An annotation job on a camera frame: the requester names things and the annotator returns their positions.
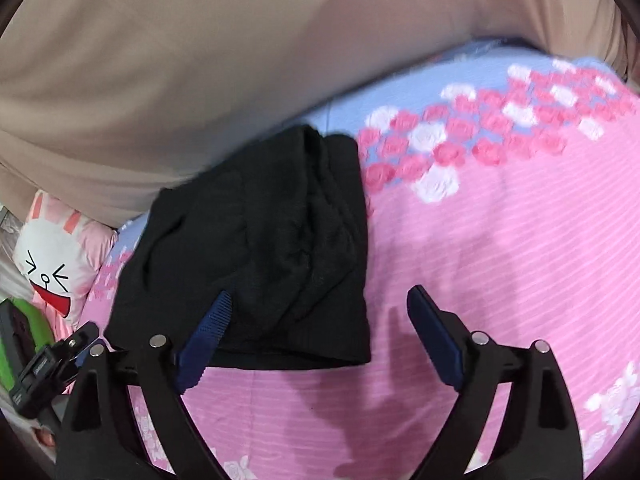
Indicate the white rabbit face pillow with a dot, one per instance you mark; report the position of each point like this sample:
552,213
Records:
50,255

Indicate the green pillow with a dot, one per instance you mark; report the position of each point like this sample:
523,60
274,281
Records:
37,332

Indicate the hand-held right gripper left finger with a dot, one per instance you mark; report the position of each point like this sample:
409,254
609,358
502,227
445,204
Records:
207,340

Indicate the beige cloth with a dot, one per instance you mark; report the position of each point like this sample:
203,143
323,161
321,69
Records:
200,60

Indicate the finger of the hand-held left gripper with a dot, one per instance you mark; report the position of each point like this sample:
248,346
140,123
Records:
82,337

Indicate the black pants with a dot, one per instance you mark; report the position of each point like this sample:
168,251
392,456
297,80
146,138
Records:
280,260

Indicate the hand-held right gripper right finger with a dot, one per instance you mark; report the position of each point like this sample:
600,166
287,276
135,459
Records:
435,335

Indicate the pink floral bed sheet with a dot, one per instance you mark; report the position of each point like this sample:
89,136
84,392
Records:
500,260

